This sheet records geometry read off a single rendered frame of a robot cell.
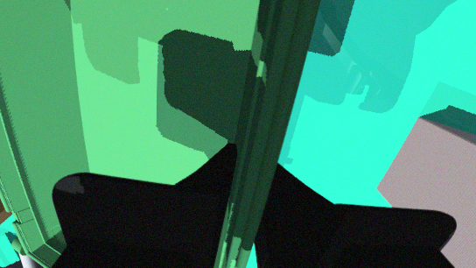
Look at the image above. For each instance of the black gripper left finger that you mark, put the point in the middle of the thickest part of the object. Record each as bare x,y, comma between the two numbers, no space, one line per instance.
185,217

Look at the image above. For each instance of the tan rectangular block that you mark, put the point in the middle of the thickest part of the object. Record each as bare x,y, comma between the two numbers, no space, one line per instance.
3,214

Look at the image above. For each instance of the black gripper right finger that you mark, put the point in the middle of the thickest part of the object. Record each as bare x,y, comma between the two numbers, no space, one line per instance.
300,228

